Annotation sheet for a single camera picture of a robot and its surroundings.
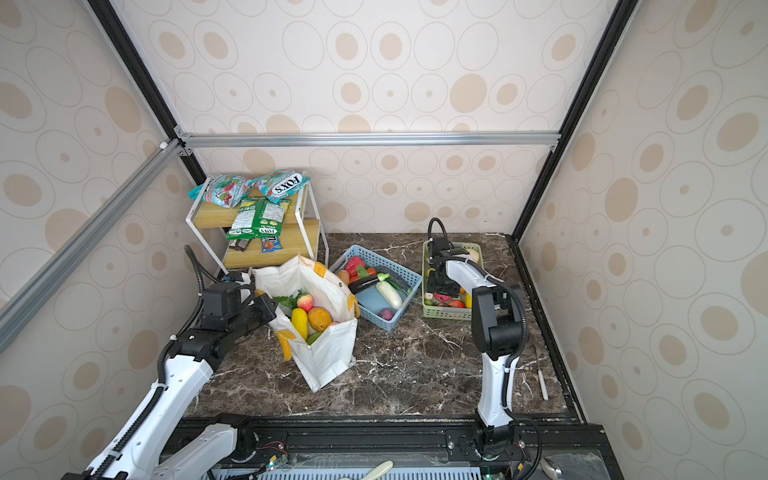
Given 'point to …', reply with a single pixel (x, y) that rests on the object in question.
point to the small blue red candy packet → (271, 244)
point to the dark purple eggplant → (356, 286)
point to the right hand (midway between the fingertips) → (442, 288)
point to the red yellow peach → (306, 302)
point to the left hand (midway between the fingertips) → (283, 296)
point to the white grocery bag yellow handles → (329, 353)
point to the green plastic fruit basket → (446, 312)
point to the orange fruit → (319, 319)
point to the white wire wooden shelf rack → (301, 237)
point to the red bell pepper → (351, 264)
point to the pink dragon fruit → (441, 298)
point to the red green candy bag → (221, 190)
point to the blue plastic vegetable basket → (369, 300)
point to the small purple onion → (387, 314)
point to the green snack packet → (257, 217)
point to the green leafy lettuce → (290, 300)
